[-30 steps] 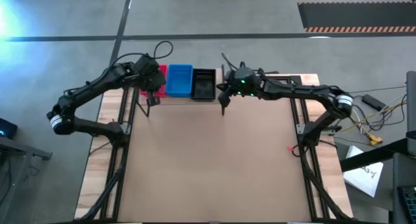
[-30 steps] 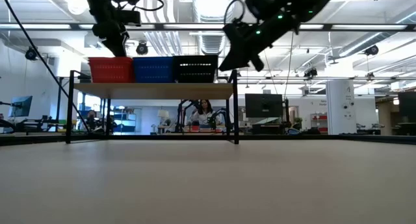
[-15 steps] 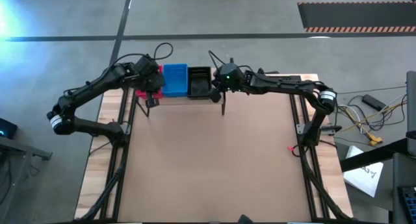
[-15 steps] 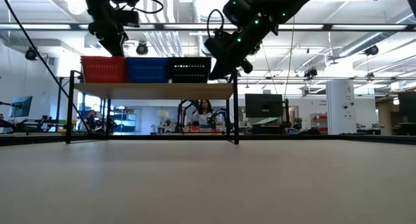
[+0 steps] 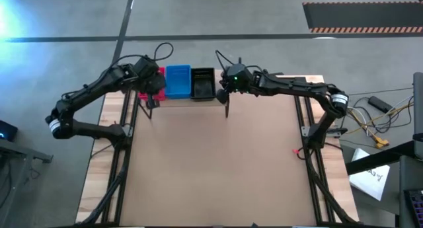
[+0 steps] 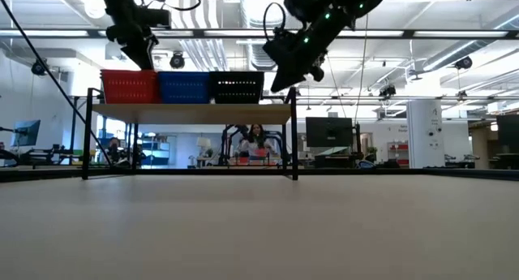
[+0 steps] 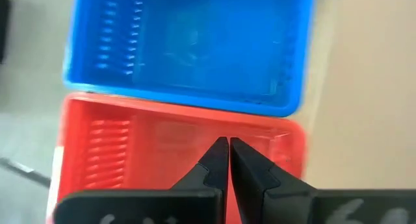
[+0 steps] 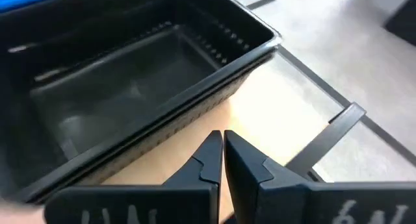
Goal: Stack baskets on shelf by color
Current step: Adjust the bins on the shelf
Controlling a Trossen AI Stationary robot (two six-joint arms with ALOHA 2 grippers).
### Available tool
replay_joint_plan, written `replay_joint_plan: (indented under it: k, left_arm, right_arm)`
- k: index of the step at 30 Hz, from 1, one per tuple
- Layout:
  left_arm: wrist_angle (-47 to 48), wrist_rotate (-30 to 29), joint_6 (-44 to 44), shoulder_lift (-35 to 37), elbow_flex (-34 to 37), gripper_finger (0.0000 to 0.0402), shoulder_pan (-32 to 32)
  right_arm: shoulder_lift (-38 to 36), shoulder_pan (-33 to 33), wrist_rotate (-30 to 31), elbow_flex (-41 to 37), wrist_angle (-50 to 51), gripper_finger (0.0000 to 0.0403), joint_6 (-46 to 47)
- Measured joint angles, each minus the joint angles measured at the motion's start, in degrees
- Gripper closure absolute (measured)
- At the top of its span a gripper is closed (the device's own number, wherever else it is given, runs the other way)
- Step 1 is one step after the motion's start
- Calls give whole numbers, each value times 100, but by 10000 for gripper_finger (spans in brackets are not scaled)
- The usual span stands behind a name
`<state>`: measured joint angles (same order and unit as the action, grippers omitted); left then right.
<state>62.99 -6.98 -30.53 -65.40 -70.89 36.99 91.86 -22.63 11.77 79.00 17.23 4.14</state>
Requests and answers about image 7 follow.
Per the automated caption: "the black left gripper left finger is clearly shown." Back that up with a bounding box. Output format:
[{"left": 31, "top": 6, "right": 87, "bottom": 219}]
[{"left": 170, "top": 136, "right": 229, "bottom": 195}]

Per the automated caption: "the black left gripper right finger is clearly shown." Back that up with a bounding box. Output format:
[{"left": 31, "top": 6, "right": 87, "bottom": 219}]
[{"left": 231, "top": 138, "right": 318, "bottom": 224}]

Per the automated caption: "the blue plastic basket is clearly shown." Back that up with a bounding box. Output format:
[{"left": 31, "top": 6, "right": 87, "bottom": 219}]
[{"left": 62, "top": 0, "right": 317, "bottom": 118}]

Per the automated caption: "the red plastic basket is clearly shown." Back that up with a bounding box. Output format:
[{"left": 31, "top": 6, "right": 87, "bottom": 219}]
[{"left": 45, "top": 91, "right": 308, "bottom": 224}]

